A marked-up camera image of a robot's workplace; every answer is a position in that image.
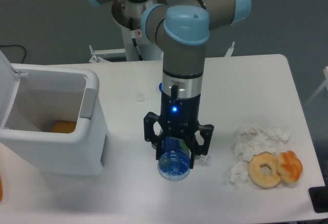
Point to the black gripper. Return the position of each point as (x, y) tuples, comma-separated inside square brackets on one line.
[(178, 118)]

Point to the blue plastic bottle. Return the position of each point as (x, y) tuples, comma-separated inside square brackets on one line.
[(174, 163)]

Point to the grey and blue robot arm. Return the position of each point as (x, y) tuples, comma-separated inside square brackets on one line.
[(181, 32)]

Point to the white bottle cap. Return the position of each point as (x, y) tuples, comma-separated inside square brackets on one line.
[(140, 97)]

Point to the large crumpled white tissue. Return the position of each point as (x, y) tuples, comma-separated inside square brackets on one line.
[(253, 139)]

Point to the small crumpled white tissue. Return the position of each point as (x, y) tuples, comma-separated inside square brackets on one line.
[(238, 174)]

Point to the orange glazed bread roll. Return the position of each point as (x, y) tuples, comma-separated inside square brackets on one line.
[(289, 166)]

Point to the orange object in bin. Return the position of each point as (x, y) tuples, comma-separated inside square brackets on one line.
[(63, 127)]

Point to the white trash bin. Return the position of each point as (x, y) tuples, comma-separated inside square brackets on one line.
[(34, 98)]

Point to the black device at edge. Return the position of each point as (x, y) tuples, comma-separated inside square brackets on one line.
[(318, 196)]

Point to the orange object at left edge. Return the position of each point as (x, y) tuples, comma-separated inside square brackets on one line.
[(1, 190)]

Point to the ring donut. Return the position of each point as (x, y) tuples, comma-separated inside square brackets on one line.
[(262, 170)]

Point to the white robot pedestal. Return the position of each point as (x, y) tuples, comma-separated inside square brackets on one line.
[(128, 16)]

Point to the white frame at right edge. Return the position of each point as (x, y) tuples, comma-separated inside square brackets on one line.
[(320, 88)]

